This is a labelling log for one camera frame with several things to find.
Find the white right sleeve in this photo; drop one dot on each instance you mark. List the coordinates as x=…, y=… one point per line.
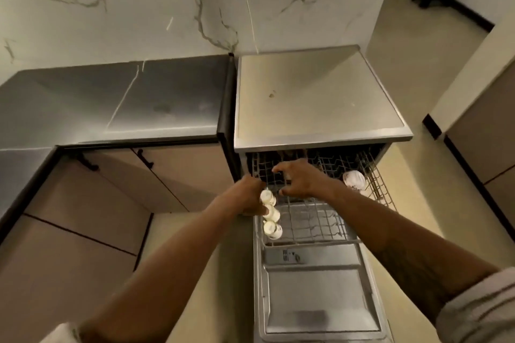
x=483, y=310

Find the person's left hand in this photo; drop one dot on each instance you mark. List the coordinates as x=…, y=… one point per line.
x=249, y=196

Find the white sleeve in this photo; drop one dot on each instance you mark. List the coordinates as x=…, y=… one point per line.
x=483, y=310
x=60, y=334

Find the white patterned cup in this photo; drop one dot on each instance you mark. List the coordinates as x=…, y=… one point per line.
x=272, y=213
x=272, y=230
x=268, y=197

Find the person's left fingers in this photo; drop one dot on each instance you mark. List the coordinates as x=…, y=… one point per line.
x=260, y=198

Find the stainless steel dishwasher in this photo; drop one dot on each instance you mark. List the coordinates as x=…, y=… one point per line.
x=316, y=97

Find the beige tall cabinet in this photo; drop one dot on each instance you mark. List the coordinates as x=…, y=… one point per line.
x=483, y=141

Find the person's right hand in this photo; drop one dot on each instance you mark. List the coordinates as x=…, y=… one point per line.
x=308, y=180

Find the open dishwasher door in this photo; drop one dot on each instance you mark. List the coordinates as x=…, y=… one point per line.
x=318, y=294

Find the white left sleeve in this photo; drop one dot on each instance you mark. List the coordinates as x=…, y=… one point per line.
x=60, y=334

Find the person's left forearm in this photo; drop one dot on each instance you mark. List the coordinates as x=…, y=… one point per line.
x=169, y=266

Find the white patterned bowl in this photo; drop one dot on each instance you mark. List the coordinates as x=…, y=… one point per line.
x=354, y=180

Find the person's right thumb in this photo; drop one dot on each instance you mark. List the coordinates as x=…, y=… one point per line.
x=289, y=192

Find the beige corner kitchen cabinet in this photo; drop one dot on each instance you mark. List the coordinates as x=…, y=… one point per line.
x=100, y=210

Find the person's right forearm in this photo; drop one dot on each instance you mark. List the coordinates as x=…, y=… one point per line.
x=402, y=246

